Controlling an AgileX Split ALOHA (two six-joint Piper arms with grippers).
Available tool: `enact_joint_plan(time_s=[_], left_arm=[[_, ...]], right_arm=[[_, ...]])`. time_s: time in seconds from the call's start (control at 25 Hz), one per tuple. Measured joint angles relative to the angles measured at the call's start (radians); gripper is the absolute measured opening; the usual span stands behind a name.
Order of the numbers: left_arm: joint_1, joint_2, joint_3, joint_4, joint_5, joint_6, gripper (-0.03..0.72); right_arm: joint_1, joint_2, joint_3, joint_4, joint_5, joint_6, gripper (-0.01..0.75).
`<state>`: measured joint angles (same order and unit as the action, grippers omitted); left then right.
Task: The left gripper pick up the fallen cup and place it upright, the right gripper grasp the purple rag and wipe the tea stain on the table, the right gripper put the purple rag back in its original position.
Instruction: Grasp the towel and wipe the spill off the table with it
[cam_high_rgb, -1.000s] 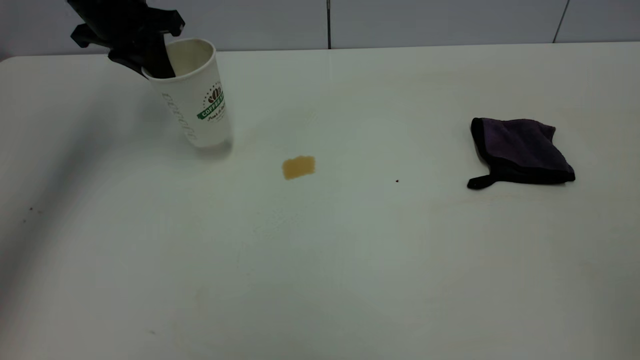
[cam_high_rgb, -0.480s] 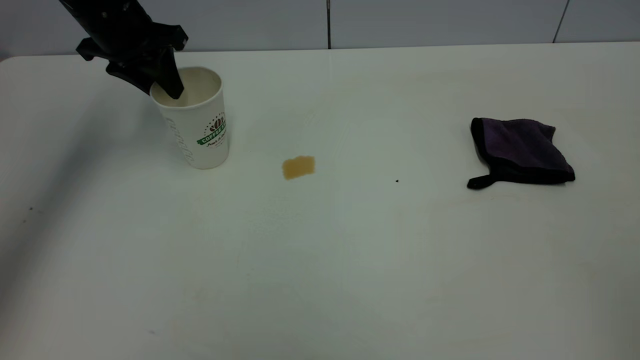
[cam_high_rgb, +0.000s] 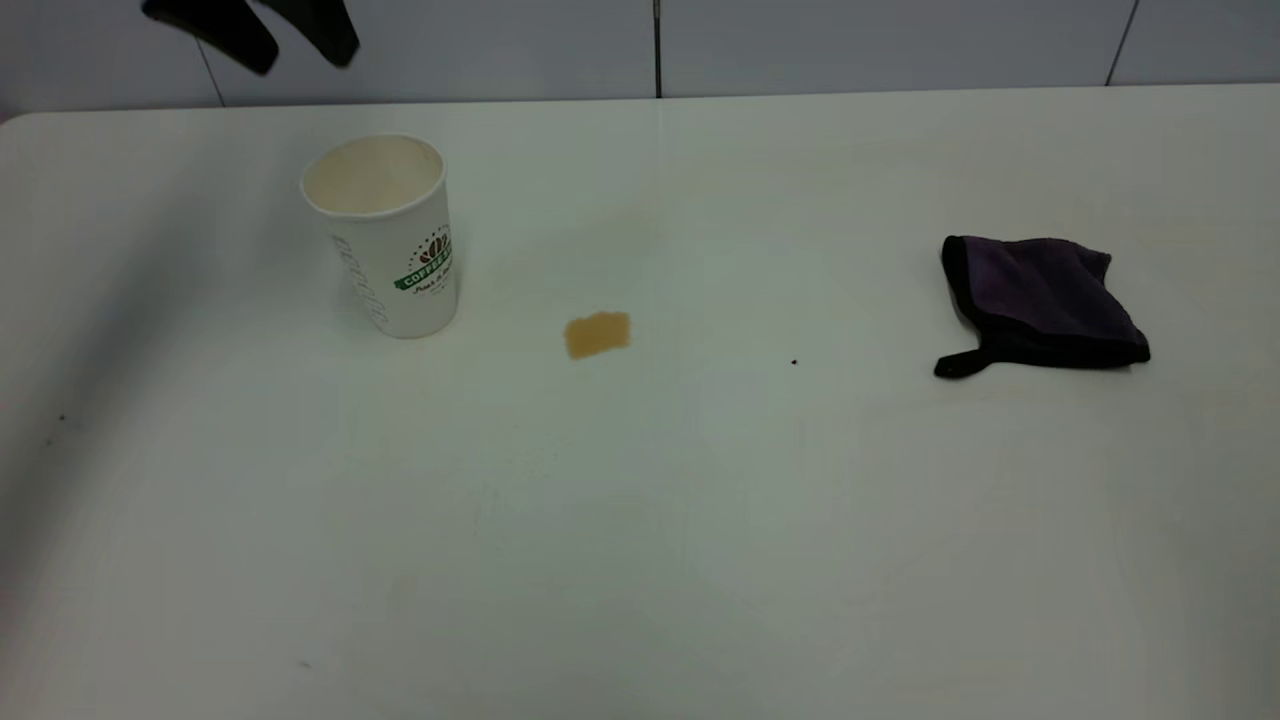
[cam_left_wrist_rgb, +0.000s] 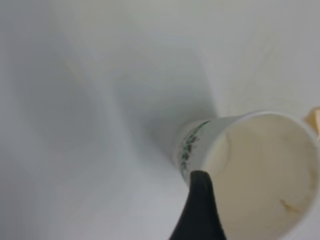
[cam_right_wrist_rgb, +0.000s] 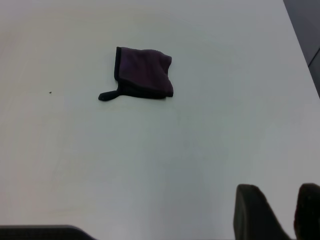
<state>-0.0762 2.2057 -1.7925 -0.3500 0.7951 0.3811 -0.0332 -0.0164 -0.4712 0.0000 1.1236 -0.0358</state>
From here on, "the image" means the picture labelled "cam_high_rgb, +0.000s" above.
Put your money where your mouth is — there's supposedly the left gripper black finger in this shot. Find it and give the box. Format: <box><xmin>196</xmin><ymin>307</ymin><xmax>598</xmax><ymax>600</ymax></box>
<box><xmin>260</xmin><ymin>0</ymin><xmax>360</xmax><ymax>69</ymax></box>
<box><xmin>140</xmin><ymin>0</ymin><xmax>280</xmax><ymax>77</ymax></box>

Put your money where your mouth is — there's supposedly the white paper coffee cup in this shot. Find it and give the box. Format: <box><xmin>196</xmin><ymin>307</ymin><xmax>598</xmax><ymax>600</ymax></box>
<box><xmin>300</xmin><ymin>133</ymin><xmax>461</xmax><ymax>340</ymax></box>

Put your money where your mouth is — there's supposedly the purple cloth with black trim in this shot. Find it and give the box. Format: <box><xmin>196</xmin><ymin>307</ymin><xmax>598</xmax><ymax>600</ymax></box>
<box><xmin>933</xmin><ymin>235</ymin><xmax>1152</xmax><ymax>380</ymax></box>

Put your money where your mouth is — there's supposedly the brown coffee spill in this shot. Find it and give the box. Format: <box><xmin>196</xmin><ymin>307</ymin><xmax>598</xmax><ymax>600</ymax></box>
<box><xmin>564</xmin><ymin>311</ymin><xmax>633</xmax><ymax>360</ymax></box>

